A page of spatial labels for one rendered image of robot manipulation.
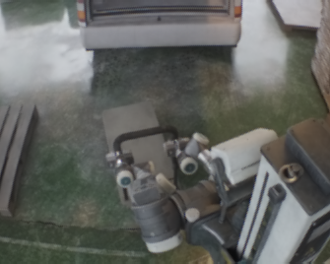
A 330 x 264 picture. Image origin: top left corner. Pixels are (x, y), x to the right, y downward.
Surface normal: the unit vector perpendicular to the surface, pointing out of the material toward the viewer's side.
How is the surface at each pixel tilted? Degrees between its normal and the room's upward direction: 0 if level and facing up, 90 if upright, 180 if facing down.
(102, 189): 0
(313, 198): 0
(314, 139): 0
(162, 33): 86
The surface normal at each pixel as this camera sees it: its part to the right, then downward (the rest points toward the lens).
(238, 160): 0.35, 0.14
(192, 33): 0.05, 0.69
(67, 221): -0.02, -0.69
